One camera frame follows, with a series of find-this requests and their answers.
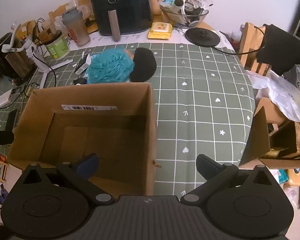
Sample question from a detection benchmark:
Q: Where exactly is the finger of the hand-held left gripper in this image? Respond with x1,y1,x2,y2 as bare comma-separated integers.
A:
0,130,14,147

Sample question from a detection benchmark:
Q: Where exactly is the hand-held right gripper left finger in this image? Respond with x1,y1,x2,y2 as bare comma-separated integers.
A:
21,153,115,205

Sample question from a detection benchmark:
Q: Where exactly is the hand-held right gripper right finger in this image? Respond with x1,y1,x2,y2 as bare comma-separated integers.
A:
181,154,278,205

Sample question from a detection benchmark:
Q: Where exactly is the small black white box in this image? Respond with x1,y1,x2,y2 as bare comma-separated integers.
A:
74,54,93,75

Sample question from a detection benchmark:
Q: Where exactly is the blue bath loofah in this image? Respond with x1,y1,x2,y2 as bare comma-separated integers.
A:
84,50,136,84

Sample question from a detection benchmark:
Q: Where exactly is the black phone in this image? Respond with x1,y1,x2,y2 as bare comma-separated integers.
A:
6,109,18,132

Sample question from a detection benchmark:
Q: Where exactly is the white power adapter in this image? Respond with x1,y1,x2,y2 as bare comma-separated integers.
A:
0,89,14,109

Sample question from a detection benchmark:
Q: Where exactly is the torn cardboard box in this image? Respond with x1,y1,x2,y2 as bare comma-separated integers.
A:
239,97,300,169

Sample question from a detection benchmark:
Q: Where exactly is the green grid tablecloth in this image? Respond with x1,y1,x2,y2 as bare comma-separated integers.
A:
0,42,257,197

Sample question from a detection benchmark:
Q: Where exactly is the white gimbal tripod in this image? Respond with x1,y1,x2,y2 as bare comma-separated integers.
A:
1,24,73,89

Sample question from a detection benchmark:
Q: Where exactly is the green label jar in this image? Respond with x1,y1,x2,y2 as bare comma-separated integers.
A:
45,30,71,61

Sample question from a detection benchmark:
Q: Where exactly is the wooden block object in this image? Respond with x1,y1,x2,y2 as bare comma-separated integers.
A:
38,21,57,39

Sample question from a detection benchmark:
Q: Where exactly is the wooden chair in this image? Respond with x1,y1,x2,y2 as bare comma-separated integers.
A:
240,22,273,77

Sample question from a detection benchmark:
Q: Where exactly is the grey lid shaker bottle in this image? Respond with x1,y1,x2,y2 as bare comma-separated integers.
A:
62,7,91,47

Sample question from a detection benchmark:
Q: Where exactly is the white squeeze bottle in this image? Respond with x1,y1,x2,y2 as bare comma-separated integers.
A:
231,29,242,48

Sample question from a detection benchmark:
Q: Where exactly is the black cloth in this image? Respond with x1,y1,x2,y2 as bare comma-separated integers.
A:
256,24,300,76

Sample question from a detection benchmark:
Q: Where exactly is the yellow wet wipes pack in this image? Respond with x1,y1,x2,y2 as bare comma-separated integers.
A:
147,22,174,40

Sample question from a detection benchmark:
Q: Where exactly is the glass bowl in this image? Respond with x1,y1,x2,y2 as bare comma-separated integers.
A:
160,1,209,29

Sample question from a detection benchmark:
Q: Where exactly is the black air fryer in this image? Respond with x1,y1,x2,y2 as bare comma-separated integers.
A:
87,0,153,42

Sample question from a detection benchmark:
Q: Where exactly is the tall wooden block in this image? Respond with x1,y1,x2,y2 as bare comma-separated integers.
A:
151,0,164,15

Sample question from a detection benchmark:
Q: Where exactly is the thin black cable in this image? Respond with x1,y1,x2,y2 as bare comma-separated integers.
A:
11,65,57,98

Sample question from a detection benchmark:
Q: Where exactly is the kettle base black cable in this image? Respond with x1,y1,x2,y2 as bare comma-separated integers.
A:
210,26,268,55

